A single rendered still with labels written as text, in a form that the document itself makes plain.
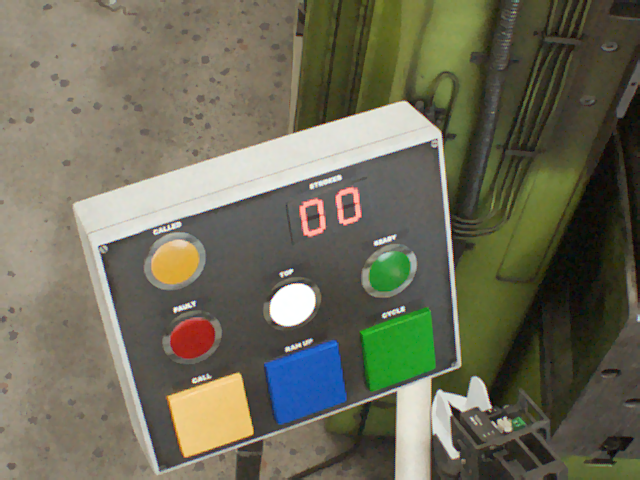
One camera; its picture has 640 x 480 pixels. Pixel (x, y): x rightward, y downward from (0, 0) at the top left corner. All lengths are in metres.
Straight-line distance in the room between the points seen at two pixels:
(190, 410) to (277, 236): 0.19
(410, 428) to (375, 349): 0.40
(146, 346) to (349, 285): 0.20
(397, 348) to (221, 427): 0.19
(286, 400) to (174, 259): 0.21
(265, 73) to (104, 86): 0.34
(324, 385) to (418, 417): 0.41
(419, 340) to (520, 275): 0.52
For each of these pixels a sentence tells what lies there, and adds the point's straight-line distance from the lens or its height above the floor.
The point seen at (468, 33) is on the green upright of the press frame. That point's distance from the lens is 1.36.
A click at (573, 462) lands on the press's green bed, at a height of 0.44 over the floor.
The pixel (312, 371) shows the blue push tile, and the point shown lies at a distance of 1.27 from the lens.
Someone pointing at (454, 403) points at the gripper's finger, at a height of 1.07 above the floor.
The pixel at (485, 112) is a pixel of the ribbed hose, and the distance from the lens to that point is 1.44.
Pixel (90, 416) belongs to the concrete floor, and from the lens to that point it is 2.36.
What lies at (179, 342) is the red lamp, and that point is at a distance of 1.21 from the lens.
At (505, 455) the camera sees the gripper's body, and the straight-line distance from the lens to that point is 1.09.
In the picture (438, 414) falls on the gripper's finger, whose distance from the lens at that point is 1.19.
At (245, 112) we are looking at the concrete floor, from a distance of 2.67.
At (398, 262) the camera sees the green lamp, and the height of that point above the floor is 1.10.
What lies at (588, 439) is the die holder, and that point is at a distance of 1.83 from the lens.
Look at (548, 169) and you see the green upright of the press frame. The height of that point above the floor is 0.90.
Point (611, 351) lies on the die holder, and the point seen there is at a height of 0.82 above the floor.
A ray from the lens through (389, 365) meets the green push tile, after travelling 1.31.
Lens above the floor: 2.18
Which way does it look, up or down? 60 degrees down
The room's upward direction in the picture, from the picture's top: 9 degrees clockwise
